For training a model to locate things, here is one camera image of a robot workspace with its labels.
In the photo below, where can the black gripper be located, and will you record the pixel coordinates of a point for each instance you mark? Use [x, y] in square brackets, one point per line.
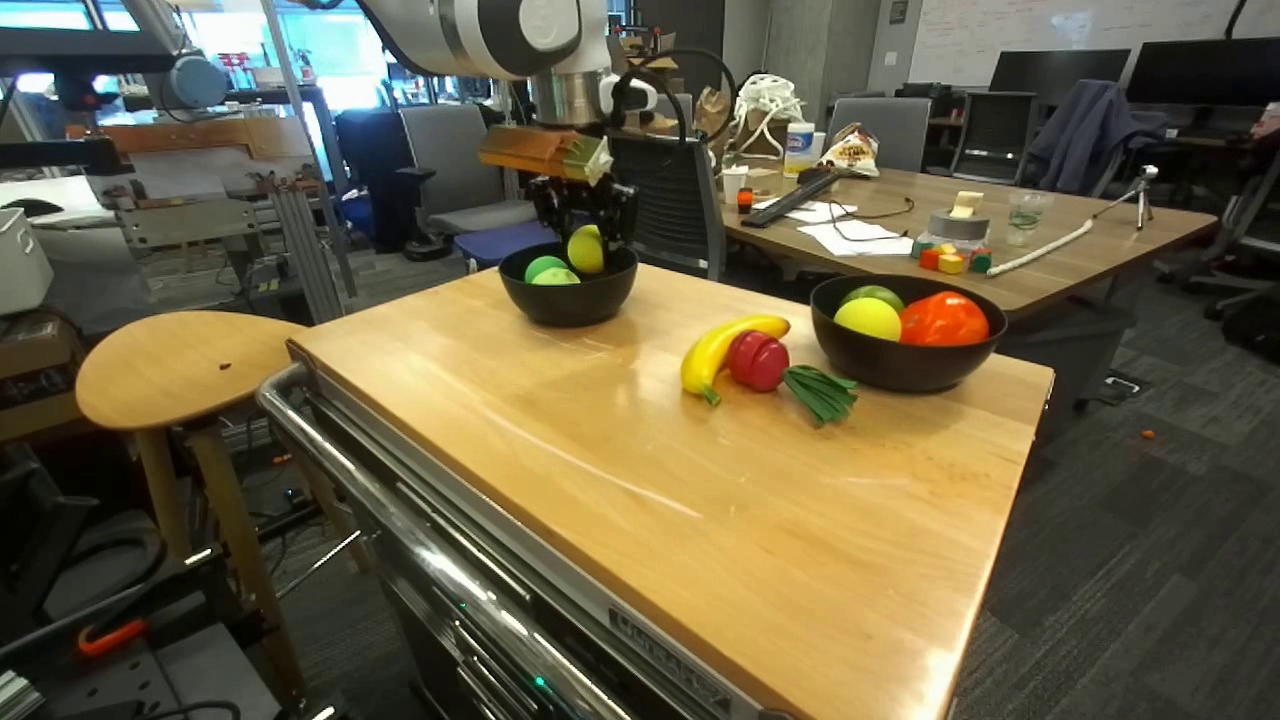
[568, 200]

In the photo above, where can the yellow green plastic lemon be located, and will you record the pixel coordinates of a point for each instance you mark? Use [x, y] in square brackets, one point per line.
[587, 249]

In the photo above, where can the dark green smooth ball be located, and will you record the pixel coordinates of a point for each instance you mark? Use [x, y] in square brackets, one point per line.
[549, 268]

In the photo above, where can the yellow plastic banana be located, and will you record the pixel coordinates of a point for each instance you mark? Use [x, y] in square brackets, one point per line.
[706, 356]

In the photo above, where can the red radish with green leaves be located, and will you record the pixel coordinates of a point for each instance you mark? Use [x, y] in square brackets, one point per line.
[760, 361]

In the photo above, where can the light green dimpled ball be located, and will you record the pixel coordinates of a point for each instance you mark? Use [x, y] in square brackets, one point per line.
[870, 318]

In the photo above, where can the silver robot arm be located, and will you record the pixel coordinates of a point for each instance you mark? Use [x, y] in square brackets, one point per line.
[561, 49]

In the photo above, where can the black bowl near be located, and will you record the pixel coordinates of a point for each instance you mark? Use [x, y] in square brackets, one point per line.
[565, 304]

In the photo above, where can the black bowl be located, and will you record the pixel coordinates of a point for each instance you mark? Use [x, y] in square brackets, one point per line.
[895, 361]
[565, 304]

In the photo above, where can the grey office chair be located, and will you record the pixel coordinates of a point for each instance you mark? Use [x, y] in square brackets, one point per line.
[446, 183]

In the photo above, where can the wooden desk back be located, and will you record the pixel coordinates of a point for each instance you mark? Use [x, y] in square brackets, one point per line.
[1044, 245]

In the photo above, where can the green plastic lime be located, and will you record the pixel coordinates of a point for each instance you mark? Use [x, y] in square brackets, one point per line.
[876, 295]

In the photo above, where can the wooden top tool cart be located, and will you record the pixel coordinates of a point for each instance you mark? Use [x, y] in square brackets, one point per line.
[733, 559]

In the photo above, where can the black bowl far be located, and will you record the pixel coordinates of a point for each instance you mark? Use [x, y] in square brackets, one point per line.
[895, 361]

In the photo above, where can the coloured toy blocks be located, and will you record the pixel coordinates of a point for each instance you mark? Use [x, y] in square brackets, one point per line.
[953, 260]

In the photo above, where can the orange red plastic pepper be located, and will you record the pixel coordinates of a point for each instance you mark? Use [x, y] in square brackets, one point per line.
[945, 322]

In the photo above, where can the round wooden stool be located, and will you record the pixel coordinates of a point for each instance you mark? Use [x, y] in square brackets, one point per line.
[181, 370]

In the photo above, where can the black monitor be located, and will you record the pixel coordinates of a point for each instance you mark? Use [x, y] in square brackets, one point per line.
[1055, 72]

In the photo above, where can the metal cart handle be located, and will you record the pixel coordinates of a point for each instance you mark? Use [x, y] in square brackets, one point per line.
[476, 638]

